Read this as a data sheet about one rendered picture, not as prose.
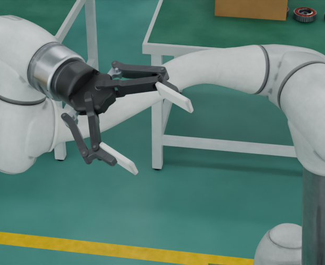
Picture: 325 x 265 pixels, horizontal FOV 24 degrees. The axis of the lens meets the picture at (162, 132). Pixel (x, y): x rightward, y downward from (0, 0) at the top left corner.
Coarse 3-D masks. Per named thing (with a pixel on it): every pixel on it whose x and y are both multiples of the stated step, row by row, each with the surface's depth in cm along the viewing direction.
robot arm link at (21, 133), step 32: (192, 64) 147; (224, 64) 148; (256, 64) 150; (128, 96) 146; (160, 96) 147; (0, 128) 137; (32, 128) 137; (64, 128) 143; (0, 160) 140; (32, 160) 143
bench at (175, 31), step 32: (160, 0) 394; (192, 0) 394; (288, 0) 394; (320, 0) 394; (160, 32) 363; (192, 32) 363; (224, 32) 363; (256, 32) 363; (288, 32) 363; (320, 32) 363; (160, 64) 362; (160, 128) 383; (160, 160) 394
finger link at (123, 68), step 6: (114, 60) 128; (114, 66) 127; (120, 66) 127; (126, 66) 127; (132, 66) 127; (138, 66) 126; (144, 66) 126; (150, 66) 126; (156, 66) 125; (162, 66) 125; (126, 72) 127; (132, 72) 127; (138, 72) 126; (144, 72) 126; (150, 72) 125; (156, 72) 125; (162, 72) 124; (132, 78) 128; (168, 78) 126
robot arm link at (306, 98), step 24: (312, 72) 146; (288, 96) 147; (312, 96) 142; (288, 120) 149; (312, 120) 140; (312, 144) 141; (312, 168) 147; (312, 192) 154; (312, 216) 157; (312, 240) 161; (312, 264) 166
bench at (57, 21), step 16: (0, 0) 394; (16, 0) 394; (32, 0) 394; (48, 0) 394; (64, 0) 394; (80, 0) 395; (32, 16) 378; (48, 16) 378; (64, 16) 378; (64, 32) 369; (96, 32) 452; (96, 48) 456; (96, 64) 459; (64, 144) 401
